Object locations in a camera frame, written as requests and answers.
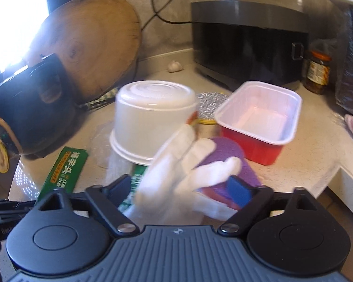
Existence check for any purple round lid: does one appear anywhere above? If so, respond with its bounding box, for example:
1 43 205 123
196 137 261 210

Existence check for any green snack wrapper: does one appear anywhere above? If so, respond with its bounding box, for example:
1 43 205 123
37 146 88 202

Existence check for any black glossy bag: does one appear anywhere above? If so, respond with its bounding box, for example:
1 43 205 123
335 6 353 114

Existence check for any black power cable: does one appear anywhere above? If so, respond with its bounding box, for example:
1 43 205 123
139 0 194 33

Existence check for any navy and gold rice cooker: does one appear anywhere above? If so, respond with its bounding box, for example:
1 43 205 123
0 54 77 155

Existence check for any black rectangular appliance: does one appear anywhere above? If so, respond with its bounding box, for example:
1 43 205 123
191 0 309 91

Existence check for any round wooden cutting board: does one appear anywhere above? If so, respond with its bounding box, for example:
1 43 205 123
25 0 141 104

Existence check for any green white woven cloth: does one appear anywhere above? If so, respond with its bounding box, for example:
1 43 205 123
87 88 118 110

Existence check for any clear plastic bag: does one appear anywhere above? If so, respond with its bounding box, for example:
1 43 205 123
88 121 113 169

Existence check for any white plastic bowl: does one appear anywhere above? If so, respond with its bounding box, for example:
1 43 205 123
109 80 198 165

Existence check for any white tissue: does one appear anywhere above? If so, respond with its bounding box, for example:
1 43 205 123
124 124 236 227

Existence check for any glass sauce jar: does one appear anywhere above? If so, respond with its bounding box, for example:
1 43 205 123
303 50 332 95

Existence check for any silver round foil lid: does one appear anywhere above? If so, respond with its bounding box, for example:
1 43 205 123
198 92 228 125

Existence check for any garlic bulb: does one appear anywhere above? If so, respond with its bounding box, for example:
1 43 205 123
167 60 184 73

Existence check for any red foil tray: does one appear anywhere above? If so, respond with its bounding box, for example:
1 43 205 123
214 81 302 165

